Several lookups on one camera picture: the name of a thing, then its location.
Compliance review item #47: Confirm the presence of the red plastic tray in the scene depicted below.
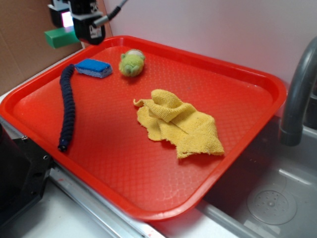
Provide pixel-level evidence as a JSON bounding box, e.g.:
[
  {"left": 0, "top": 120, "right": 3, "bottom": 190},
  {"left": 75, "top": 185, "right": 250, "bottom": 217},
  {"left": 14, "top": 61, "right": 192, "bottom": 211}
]
[{"left": 0, "top": 36, "right": 286, "bottom": 221}]

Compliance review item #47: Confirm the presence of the green plush toy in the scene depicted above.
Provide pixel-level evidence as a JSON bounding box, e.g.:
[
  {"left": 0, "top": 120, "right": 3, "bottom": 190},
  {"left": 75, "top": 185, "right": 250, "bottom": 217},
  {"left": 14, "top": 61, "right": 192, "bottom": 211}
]
[{"left": 119, "top": 49, "right": 145, "bottom": 77}]

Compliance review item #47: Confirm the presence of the blue sponge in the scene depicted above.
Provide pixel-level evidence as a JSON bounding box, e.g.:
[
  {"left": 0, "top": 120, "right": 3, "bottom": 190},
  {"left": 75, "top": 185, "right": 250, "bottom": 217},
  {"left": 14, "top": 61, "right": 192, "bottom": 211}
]
[{"left": 75, "top": 59, "right": 113, "bottom": 78}]

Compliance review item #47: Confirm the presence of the dark purple rope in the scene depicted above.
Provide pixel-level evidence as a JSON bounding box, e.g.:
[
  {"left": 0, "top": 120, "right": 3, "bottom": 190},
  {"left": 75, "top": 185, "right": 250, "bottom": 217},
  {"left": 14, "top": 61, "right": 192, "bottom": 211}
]
[{"left": 57, "top": 63, "right": 76, "bottom": 152}]

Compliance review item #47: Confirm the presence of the grey sink faucet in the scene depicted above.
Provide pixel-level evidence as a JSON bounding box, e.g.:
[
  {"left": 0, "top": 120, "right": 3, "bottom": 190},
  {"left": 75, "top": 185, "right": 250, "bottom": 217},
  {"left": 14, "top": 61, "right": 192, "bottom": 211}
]
[{"left": 278, "top": 38, "right": 317, "bottom": 146}]

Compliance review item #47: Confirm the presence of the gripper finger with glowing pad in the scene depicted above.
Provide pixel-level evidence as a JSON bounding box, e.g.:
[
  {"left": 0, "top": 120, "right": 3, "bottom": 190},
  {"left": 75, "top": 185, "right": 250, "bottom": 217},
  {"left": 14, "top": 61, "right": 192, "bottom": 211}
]
[{"left": 48, "top": 0, "right": 73, "bottom": 28}]

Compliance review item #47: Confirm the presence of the sink drain cover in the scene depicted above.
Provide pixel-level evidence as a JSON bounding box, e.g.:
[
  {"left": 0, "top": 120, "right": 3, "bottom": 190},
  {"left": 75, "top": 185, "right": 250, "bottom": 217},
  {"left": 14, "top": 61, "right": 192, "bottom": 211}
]
[{"left": 247, "top": 188, "right": 297, "bottom": 225}]

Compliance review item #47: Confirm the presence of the grey camera cable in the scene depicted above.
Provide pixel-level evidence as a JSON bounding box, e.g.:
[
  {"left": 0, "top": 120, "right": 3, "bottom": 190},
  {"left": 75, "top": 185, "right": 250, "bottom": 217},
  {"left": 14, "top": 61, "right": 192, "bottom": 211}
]
[{"left": 93, "top": 0, "right": 129, "bottom": 28}]

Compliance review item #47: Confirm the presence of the green rectangular block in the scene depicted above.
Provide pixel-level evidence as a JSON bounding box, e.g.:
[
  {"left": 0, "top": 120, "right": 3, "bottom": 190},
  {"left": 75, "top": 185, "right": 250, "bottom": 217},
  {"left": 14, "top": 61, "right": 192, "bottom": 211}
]
[{"left": 44, "top": 26, "right": 80, "bottom": 49}]

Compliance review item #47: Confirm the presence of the grey sink basin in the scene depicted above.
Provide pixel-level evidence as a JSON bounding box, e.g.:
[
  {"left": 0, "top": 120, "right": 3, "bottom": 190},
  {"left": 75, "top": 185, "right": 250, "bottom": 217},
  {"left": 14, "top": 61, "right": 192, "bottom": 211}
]
[{"left": 197, "top": 118, "right": 317, "bottom": 238}]

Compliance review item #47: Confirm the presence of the yellow crumpled cloth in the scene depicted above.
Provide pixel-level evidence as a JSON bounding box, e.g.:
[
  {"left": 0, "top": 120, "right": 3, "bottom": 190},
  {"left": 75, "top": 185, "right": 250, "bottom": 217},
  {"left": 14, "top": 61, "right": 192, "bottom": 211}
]
[{"left": 133, "top": 89, "right": 225, "bottom": 159}]

